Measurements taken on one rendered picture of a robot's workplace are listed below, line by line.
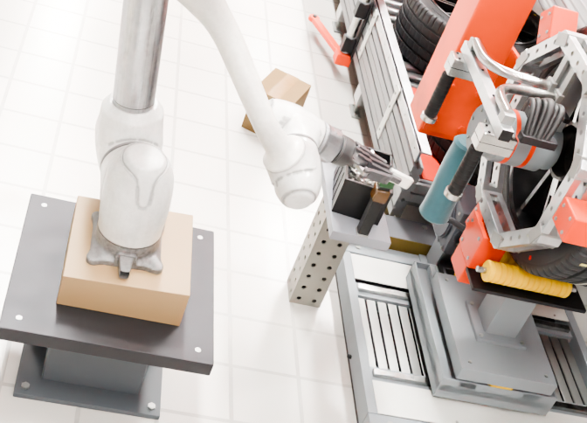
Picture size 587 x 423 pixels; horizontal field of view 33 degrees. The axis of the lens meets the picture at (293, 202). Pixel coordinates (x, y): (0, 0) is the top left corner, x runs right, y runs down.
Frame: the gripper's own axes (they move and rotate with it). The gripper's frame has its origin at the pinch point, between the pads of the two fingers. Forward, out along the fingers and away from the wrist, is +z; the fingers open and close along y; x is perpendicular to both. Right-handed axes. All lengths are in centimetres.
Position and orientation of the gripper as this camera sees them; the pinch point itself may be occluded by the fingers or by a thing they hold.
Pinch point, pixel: (399, 178)
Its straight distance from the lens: 248.3
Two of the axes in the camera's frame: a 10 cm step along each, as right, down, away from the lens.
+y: -1.4, -6.2, 7.7
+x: -5.6, 6.9, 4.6
